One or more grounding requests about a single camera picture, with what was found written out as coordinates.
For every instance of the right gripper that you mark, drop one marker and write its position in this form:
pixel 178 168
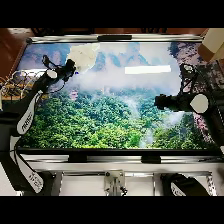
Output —
pixel 166 102

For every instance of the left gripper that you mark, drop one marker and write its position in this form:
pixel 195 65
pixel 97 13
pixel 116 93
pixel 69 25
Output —
pixel 70 69

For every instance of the white T-shirt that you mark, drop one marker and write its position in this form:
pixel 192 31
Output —
pixel 85 56

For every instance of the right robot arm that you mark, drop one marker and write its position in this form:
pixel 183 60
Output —
pixel 200 103

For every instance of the cardboard box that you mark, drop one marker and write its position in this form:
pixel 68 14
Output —
pixel 213 41

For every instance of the silver frame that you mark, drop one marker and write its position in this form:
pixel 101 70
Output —
pixel 115 181

